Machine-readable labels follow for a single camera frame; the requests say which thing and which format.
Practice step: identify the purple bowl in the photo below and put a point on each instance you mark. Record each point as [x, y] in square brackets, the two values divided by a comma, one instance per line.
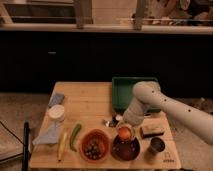
[125, 150]

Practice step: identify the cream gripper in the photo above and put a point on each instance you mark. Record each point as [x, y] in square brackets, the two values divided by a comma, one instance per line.
[128, 126]

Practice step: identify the light blue cloth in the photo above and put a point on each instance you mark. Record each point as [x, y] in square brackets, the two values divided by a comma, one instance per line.
[49, 135]

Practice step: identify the orange bowl with grapes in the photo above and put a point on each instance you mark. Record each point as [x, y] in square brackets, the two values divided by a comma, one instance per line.
[94, 146]

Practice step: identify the metal cup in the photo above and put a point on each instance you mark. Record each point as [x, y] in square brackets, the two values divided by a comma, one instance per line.
[157, 145]

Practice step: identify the orange apple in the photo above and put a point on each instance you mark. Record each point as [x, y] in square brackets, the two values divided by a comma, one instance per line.
[124, 133]

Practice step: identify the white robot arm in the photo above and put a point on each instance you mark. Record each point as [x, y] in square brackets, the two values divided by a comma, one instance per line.
[146, 94]

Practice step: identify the yellow banana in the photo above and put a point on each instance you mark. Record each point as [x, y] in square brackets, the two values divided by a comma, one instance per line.
[61, 146]

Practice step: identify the black pole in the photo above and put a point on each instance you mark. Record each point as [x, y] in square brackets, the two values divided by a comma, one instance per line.
[25, 147]

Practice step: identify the green plastic tray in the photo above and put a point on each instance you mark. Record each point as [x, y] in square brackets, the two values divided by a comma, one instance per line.
[122, 91]

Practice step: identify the metal spoon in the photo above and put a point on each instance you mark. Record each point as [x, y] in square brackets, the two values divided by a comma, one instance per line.
[109, 123]

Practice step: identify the white round container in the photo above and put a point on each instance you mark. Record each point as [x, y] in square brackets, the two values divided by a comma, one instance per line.
[57, 113]

